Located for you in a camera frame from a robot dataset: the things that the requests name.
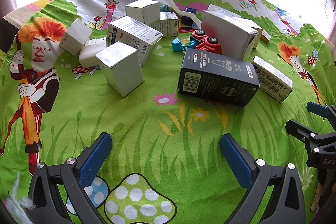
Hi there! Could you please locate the red blue toy truck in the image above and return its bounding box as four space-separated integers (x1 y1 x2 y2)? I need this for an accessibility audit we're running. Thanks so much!
171 28 223 55

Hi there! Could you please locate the dark blue small box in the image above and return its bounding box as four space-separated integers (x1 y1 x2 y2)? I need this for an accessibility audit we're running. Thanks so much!
181 7 197 26

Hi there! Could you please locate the small yellow white box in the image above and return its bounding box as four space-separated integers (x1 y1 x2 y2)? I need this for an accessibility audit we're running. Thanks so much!
260 30 272 44

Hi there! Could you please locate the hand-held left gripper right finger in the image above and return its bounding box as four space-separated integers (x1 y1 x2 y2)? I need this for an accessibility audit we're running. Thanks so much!
219 133 307 224

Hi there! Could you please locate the black box bottle print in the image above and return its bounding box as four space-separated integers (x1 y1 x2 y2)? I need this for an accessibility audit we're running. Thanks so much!
177 48 260 107

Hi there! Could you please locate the white cube box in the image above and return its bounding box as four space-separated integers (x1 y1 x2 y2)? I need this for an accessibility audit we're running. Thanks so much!
60 18 93 56

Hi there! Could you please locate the squat scuffed white box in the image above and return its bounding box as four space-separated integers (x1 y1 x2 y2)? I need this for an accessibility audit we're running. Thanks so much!
125 0 161 25

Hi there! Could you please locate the small white carton blue text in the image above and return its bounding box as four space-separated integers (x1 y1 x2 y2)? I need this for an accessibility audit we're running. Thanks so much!
148 12 180 38

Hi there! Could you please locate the large white box pink print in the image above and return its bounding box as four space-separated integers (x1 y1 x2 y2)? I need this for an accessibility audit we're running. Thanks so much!
201 10 259 61

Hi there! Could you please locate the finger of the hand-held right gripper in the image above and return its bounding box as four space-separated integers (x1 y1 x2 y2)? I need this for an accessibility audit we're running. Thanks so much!
286 120 336 151
307 102 336 125

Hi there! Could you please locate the white power adapter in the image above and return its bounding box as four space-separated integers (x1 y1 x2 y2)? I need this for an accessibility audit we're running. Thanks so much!
79 39 112 68

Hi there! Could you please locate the tall scuffed white box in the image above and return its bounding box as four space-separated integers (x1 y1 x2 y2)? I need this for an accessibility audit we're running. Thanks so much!
94 41 145 97

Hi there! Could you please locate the white fluff tuft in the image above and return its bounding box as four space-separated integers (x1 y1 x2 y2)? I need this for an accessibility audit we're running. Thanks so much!
5 173 37 224

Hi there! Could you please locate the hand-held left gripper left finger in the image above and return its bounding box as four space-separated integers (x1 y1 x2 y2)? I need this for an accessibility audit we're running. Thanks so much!
26 132 113 224

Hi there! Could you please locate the green printed cartoon blanket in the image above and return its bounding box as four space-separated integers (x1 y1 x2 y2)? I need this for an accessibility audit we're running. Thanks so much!
0 0 336 224

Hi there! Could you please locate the plain white box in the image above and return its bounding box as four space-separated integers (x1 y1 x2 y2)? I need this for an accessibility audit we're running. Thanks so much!
232 17 264 49

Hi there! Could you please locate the white green barcode box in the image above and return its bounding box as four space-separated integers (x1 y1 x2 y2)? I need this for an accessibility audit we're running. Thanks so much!
252 55 293 104

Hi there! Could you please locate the white box blue text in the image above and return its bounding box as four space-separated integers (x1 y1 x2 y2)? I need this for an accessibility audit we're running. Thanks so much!
108 16 163 67

